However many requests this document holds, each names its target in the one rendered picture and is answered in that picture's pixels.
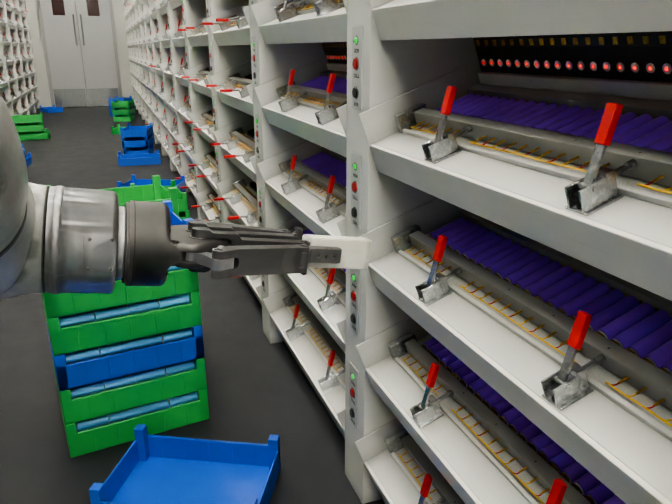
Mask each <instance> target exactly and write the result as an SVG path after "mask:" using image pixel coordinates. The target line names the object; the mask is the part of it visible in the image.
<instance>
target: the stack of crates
mask: <svg viewBox="0 0 672 504"><path fill-rule="evenodd" d="M97 190H108V191H114V192H116V193H117V195H118V200H119V206H122V207H125V203H126V202H129V200H134V201H149V202H162V201H165V200H170V201H172V207H173V213H174V214H176V215H177V216H178V217H179V206H178V195H177V188H176V187H168V190H167V189H166V188H164V187H163V186H162V185H161V179H160V176H159V175H152V184H147V185H137V186H127V187H117V188H107V189H97ZM179 218H180V217H179Z"/></svg>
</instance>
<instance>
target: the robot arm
mask: <svg viewBox="0 0 672 504"><path fill-rule="evenodd" d="M302 235H303V228H301V227H295V233H294V234H291V231H290V230H287V229H274V228H265V227H255V226H246V225H236V224H227V223H218V222H212V221H206V220H201V219H198V218H197V219H193V221H188V225H171V216H170V210H169V207H168V206H167V205H166V204H165V203H163V202H149V201H134V200H129V202H126V203H125V207H122V206H119V200H118V195H117V193H116V192H114V191H108V190H95V189H81V188H68V187H64V186H55V187H54V186H46V185H39V184H34V183H30V182H28V172H27V165H26V159H25V155H24V152H23V148H22V144H21V141H20V138H19V135H18V132H17V129H16V126H15V124H14V121H13V119H12V116H11V114H10V112H9V109H8V107H7V105H6V103H5V102H4V100H3V98H2V96H1V95H0V300H4V299H9V298H12V297H16V296H20V295H26V294H32V293H45V292H46V293H51V294H60V293H86V294H89V293H106V294H110V293H111V292H112V291H113V290H114V287H115V279H121V280H122V283H125V285H126V286H161V285H163V284H164V283H165V281H166V279H167V276H168V269H169V268H170V267H171V266H176V267H180V268H187V269H188V270H189V271H191V272H208V271H209V270H210V278H212V279H215V280H220V279H225V278H230V277H235V276H252V275H272V274H292V273H301V274H302V275H306V274H307V267H315V268H345V269H367V268H368V266H369V260H370V253H371V247H372V241H371V240H370V239H368V238H365V237H346V236H328V235H310V234H304V235H303V237H302Z"/></svg>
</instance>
